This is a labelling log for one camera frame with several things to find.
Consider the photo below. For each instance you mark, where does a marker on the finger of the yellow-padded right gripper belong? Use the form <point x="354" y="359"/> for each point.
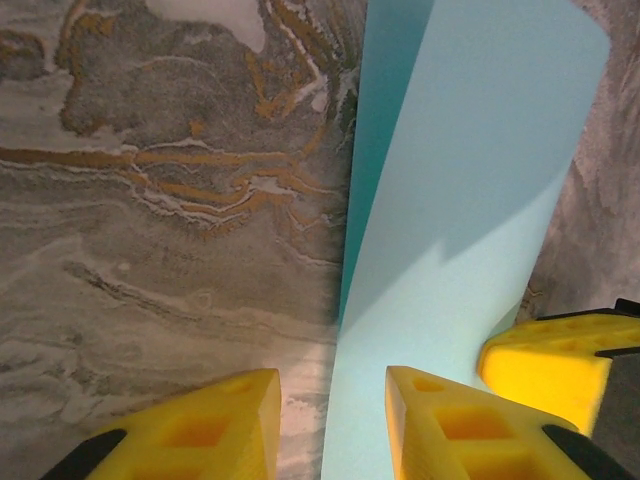
<point x="545" y="370"/>

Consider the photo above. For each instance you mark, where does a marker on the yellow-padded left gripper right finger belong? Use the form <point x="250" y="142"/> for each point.
<point x="465" y="440"/>

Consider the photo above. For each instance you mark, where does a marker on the light blue paper sheet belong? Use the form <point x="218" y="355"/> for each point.
<point x="450" y="200"/>

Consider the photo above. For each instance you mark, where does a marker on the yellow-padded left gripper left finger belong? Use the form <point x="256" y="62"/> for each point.
<point x="200" y="435"/>

